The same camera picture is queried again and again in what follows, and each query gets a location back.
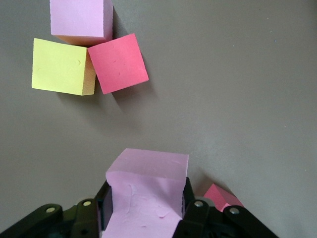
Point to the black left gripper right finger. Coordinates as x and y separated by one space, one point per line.
198 218

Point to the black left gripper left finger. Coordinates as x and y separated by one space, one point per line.
84 215

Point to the pink foam cube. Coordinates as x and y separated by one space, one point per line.
79 19
146 188

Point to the red foam cube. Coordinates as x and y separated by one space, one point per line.
220 198
116 64

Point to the yellow foam cube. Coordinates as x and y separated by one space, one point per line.
59 65

